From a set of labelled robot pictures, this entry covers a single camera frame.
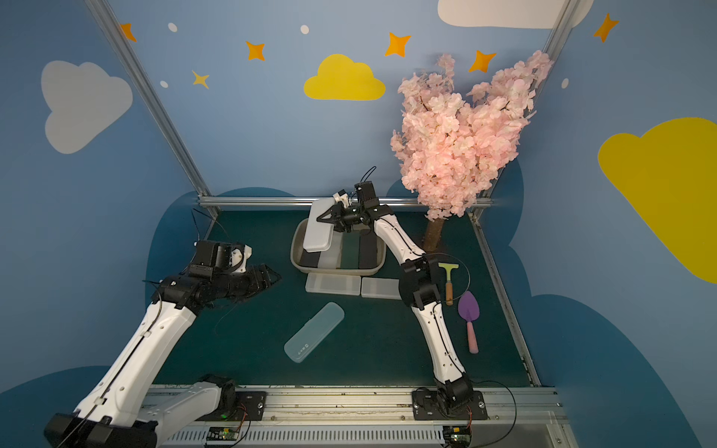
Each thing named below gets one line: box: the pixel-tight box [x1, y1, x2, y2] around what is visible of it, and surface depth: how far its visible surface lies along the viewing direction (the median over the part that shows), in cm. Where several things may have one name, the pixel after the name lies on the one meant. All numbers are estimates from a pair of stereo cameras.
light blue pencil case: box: [283, 302, 345, 364], surface depth 89 cm
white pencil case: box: [302, 196, 336, 253], surface depth 92 cm
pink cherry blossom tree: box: [389, 51, 554, 252], surface depth 65 cm
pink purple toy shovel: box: [457, 290, 480, 355], surface depth 95 cm
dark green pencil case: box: [340, 232, 361, 270], surface depth 109 cm
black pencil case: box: [358, 228, 379, 270], surface depth 109 cm
